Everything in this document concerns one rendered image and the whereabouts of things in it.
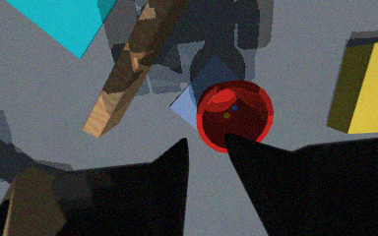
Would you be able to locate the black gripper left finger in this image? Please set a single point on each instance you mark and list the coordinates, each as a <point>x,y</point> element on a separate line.
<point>158,187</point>

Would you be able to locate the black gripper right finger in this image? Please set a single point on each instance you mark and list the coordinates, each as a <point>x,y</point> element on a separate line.
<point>284,186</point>

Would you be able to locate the olive yellow marble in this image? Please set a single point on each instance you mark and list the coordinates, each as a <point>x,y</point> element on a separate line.
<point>226,115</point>

